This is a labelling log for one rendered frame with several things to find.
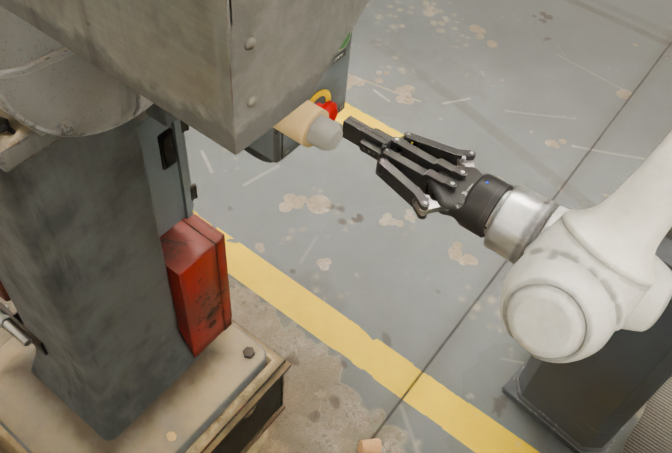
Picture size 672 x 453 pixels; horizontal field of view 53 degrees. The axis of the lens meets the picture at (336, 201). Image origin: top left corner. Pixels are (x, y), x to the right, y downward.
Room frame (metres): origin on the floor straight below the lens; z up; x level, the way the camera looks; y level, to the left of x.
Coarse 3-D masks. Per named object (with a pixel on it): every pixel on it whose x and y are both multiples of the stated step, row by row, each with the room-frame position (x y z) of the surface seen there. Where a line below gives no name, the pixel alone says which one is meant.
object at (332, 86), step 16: (336, 64) 0.75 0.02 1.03; (320, 80) 0.72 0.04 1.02; (336, 80) 0.75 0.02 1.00; (320, 96) 0.72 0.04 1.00; (336, 96) 0.76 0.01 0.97; (272, 128) 0.65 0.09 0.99; (256, 144) 0.67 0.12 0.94; (272, 144) 0.65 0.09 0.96; (288, 144) 0.67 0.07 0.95; (272, 160) 0.65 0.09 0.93
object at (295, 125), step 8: (304, 104) 0.39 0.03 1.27; (312, 104) 0.39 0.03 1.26; (296, 112) 0.38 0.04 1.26; (304, 112) 0.38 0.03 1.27; (312, 112) 0.38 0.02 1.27; (320, 112) 0.38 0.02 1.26; (288, 120) 0.38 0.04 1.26; (296, 120) 0.38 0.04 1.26; (304, 120) 0.37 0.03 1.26; (312, 120) 0.38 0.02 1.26; (280, 128) 0.38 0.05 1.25; (288, 128) 0.38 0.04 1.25; (296, 128) 0.37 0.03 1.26; (304, 128) 0.37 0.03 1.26; (288, 136) 0.38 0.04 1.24; (296, 136) 0.37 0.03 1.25; (304, 136) 0.37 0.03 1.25; (304, 144) 0.37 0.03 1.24
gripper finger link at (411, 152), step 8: (400, 144) 0.65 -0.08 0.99; (408, 144) 0.65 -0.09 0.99; (400, 152) 0.65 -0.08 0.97; (408, 152) 0.64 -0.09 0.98; (416, 152) 0.64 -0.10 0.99; (424, 152) 0.64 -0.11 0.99; (416, 160) 0.63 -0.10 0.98; (424, 160) 0.63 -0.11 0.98; (432, 160) 0.63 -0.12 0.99; (440, 160) 0.62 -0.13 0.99; (432, 168) 0.62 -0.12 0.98; (448, 168) 0.61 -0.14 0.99; (456, 168) 0.61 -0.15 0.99; (456, 176) 0.60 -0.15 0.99; (464, 176) 0.60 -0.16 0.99
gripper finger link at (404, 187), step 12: (384, 168) 0.60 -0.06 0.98; (396, 168) 0.61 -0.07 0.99; (384, 180) 0.60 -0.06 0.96; (396, 180) 0.59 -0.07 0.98; (408, 180) 0.59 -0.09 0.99; (396, 192) 0.59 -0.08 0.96; (408, 192) 0.57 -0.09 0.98; (420, 192) 0.57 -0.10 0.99; (420, 204) 0.55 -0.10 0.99; (420, 216) 0.55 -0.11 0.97
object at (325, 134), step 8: (320, 120) 0.38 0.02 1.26; (328, 120) 0.38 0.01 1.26; (312, 128) 0.37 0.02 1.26; (320, 128) 0.37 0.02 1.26; (328, 128) 0.37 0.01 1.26; (336, 128) 0.37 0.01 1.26; (312, 136) 0.37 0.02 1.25; (320, 136) 0.37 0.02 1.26; (328, 136) 0.37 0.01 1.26; (336, 136) 0.37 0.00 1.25; (312, 144) 0.37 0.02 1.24; (320, 144) 0.36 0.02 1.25; (328, 144) 0.36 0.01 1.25; (336, 144) 0.37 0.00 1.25
